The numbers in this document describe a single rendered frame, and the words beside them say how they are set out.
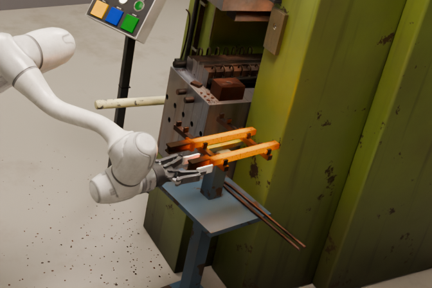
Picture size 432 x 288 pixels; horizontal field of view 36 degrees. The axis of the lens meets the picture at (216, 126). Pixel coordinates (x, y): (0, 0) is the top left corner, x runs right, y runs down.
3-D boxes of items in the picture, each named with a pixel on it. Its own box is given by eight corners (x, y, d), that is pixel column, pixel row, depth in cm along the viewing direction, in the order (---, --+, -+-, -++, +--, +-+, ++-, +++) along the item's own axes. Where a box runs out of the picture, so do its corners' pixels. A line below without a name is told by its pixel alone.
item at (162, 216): (173, 274, 319) (190, 193, 297) (142, 225, 347) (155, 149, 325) (270, 253, 347) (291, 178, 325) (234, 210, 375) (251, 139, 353)
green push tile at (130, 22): (131, 33, 313) (138, 19, 313) (119, 27, 317) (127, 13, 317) (133, 34, 315) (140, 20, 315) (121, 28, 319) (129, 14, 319)
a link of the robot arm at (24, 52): (19, 67, 210) (51, 58, 220) (-16, 27, 213) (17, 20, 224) (6, 94, 217) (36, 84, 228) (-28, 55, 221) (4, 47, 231)
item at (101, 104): (96, 112, 320) (98, 102, 318) (93, 107, 324) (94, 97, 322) (178, 106, 342) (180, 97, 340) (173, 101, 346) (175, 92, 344)
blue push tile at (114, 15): (115, 26, 318) (122, 12, 318) (104, 20, 322) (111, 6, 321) (117, 27, 320) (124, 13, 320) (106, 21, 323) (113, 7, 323)
